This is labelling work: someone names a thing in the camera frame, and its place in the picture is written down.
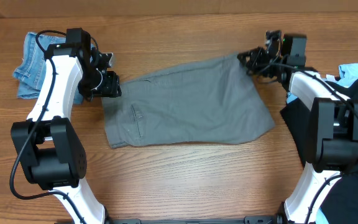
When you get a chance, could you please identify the grey cotton shorts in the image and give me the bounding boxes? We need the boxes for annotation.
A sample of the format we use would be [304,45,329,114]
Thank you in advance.
[102,54,275,148]

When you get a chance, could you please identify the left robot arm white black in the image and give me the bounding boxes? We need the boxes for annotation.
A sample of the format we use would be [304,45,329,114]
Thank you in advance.
[9,28,122,223]

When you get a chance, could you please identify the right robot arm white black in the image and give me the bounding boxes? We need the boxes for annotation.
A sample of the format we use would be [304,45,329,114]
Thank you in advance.
[237,30,358,223]

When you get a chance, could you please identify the folded blue denim shorts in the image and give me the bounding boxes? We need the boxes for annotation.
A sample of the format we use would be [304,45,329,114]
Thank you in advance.
[12,31,96,105]

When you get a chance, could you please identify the light blue t-shirt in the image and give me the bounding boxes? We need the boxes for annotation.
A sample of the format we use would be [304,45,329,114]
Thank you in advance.
[287,63,358,109]

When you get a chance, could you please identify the black t-shirt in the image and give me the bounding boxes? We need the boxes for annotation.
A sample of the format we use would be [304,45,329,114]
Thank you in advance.
[278,80,358,223]

